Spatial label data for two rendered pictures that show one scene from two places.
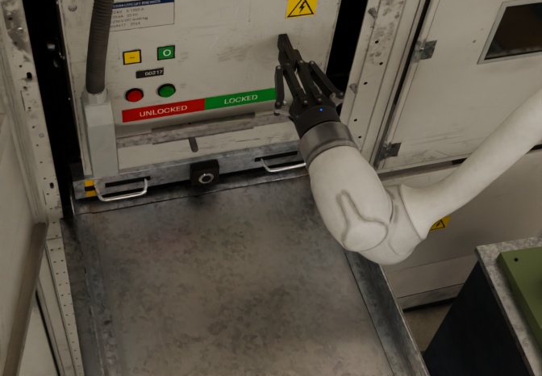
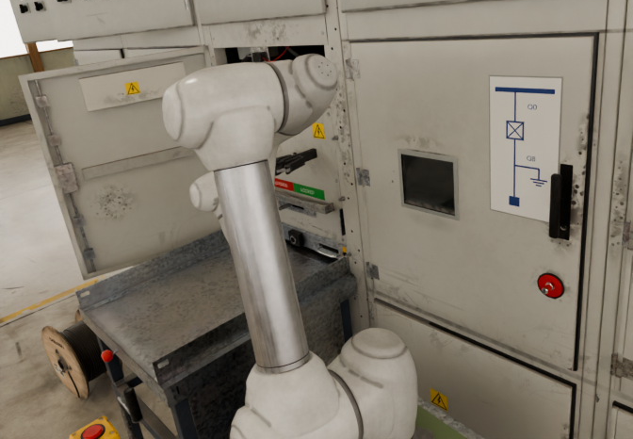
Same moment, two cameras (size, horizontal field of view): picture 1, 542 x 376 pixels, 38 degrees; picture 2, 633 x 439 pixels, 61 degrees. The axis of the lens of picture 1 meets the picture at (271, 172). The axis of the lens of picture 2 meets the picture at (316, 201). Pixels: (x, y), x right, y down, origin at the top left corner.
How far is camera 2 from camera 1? 178 cm
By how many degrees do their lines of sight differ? 64
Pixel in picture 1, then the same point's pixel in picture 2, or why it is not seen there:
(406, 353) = (228, 334)
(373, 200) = (205, 178)
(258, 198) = (305, 264)
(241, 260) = not seen: hidden behind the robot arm
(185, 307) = (219, 272)
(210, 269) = not seen: hidden behind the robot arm
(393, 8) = (345, 138)
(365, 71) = (346, 186)
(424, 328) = not seen: outside the picture
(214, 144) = (302, 221)
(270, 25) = (308, 140)
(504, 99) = (438, 259)
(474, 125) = (425, 279)
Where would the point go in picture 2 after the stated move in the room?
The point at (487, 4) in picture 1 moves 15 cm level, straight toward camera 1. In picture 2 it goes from (388, 148) to (332, 155)
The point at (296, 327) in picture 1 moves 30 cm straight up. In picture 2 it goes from (228, 302) to (209, 215)
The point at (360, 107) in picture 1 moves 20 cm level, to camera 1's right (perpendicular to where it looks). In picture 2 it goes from (351, 219) to (379, 245)
